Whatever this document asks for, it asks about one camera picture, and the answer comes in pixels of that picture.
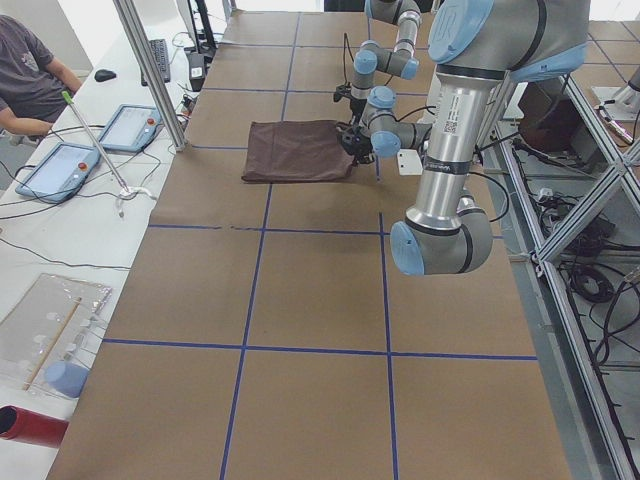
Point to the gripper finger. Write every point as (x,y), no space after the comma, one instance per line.
(354,123)

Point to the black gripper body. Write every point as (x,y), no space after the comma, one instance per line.
(358,143)
(356,107)

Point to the brown t-shirt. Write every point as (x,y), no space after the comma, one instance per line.
(295,152)

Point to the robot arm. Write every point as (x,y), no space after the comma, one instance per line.
(371,57)
(475,46)

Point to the black power adapter box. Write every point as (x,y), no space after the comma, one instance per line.
(197,70)

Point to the black keyboard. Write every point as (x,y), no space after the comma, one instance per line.
(160,55)

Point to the brown paper table cover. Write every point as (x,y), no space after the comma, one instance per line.
(264,331)

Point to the far blue teach pendant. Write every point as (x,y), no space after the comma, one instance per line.
(130,129)

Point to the blue teach pendant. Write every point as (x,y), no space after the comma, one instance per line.
(60,174)
(130,129)

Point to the metal reacher grabber tool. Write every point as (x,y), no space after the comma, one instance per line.
(126,192)

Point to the black computer mouse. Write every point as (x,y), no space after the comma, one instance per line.
(103,75)

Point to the near blue teach pendant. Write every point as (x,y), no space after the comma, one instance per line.
(60,174)

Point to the seated person in grey shirt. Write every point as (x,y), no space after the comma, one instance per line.
(32,82)

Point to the wooden stick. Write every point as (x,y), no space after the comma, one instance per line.
(54,339)

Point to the plastic bag with cardboard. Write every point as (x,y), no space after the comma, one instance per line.
(29,326)

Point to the blue plastic cup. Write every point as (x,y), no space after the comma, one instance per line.
(67,378)

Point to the red cylinder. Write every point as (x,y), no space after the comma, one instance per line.
(31,427)

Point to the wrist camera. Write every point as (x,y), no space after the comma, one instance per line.
(342,92)
(349,139)

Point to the white camera mast base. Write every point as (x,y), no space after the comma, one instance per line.
(415,155)

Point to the aluminium truss frame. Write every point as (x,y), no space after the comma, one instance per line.
(569,157)

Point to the aluminium frame post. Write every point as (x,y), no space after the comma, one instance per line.
(139,43)

